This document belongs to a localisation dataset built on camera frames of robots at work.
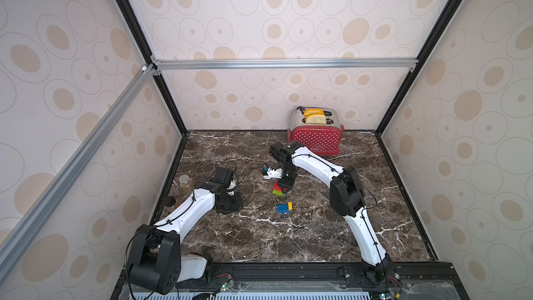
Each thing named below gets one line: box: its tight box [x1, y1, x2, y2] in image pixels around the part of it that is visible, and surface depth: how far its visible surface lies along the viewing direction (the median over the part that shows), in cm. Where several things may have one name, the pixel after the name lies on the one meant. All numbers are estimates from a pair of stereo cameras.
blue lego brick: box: [276, 203, 293, 214], surface depth 91 cm
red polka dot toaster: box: [287, 106, 345, 156], surface depth 102 cm
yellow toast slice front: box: [305, 114, 327, 125], surface depth 102 cm
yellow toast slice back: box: [303, 108, 325, 119], surface depth 102 cm
